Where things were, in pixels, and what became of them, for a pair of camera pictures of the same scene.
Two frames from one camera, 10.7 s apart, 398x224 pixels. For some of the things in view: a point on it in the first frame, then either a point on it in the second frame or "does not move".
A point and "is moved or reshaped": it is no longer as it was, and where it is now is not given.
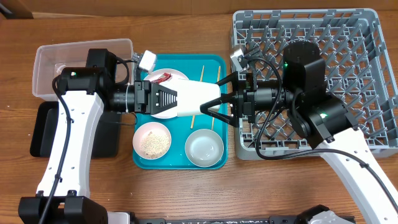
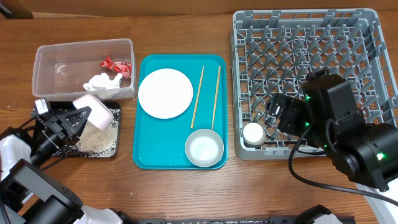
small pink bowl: (152, 140) is moved or reshaped
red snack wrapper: (163, 77) is moved or reshaped
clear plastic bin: (50, 60) does not move
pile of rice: (154, 145) -> (94, 142)
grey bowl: (204, 148) does not move
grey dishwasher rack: (351, 43) does not move
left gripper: (149, 98) -> (67, 118)
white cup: (191, 94) -> (254, 135)
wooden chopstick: (201, 80) does not move
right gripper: (240, 98) -> (280, 109)
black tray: (44, 117) does not move
